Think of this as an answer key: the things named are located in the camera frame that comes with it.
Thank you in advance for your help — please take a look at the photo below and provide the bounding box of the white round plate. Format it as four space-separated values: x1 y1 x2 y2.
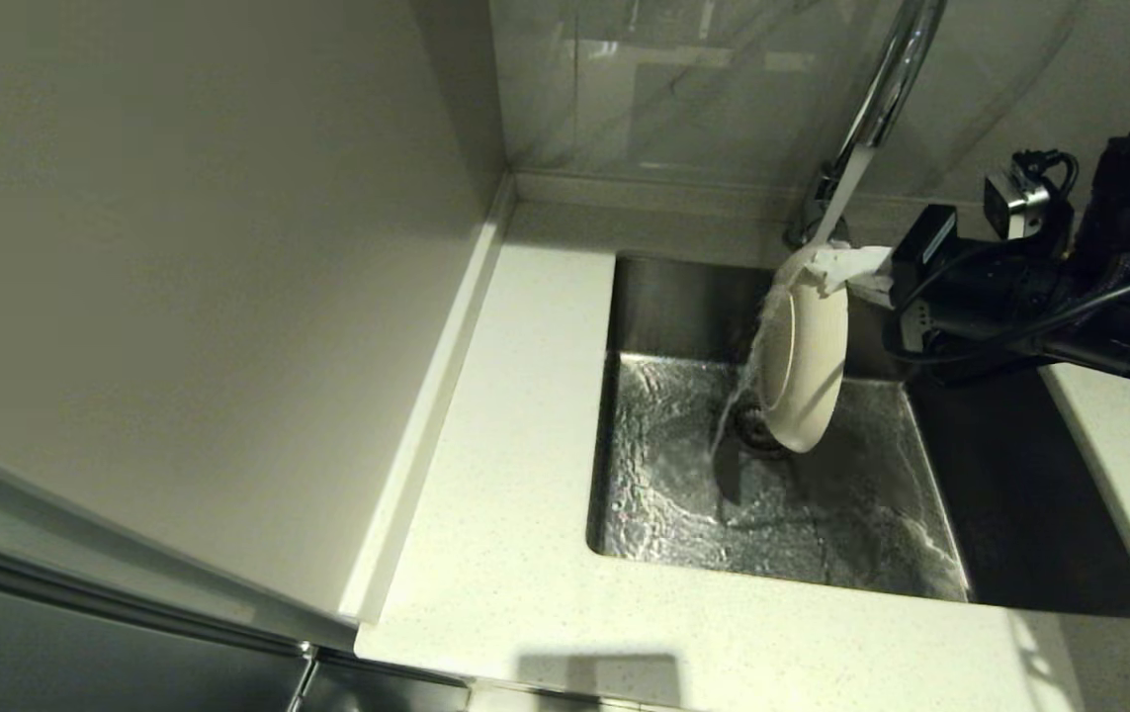
754 245 852 454

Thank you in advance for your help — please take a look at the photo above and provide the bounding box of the chrome faucet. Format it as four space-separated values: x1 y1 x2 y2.
785 0 949 248

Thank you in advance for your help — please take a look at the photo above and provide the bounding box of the stainless steel sink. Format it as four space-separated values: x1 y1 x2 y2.
584 252 1130 622

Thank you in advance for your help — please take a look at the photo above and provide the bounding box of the round metal drain strainer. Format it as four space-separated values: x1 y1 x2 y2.
731 396 788 459

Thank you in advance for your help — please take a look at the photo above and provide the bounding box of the white counter upstand strip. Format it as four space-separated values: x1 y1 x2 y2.
337 173 518 626

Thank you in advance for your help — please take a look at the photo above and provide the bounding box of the grey cabinet door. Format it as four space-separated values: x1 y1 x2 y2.
0 440 472 712

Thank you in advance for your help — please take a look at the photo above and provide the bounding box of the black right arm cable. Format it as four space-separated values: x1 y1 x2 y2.
883 148 1130 367

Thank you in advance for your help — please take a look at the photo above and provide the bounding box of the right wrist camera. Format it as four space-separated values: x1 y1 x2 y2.
983 166 1055 241

